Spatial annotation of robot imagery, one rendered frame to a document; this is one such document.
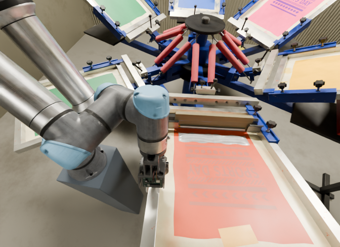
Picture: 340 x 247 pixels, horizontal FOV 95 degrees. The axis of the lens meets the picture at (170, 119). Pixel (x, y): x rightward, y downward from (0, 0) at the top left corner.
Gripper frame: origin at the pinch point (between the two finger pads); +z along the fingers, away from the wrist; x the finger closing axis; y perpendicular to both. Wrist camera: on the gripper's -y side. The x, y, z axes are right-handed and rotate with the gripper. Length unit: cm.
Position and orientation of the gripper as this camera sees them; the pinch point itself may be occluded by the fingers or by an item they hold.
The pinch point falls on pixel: (154, 182)
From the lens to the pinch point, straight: 58.2
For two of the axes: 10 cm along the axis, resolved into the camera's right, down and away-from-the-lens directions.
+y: -0.3, 5.7, -8.2
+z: -0.5, 8.2, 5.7
